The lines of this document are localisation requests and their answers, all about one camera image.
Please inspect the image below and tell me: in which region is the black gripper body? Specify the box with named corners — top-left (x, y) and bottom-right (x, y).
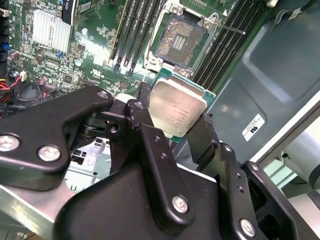
top-left (53, 159), bottom-right (227, 240)

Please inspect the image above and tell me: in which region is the silver CPU plate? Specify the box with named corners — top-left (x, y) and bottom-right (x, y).
top-left (148, 67), bottom-right (217, 144)

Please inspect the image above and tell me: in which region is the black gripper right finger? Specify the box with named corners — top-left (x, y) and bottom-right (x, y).
top-left (186, 112), bottom-right (320, 240)

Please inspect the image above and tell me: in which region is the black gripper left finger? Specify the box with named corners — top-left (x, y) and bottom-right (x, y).
top-left (0, 86), bottom-right (197, 237)

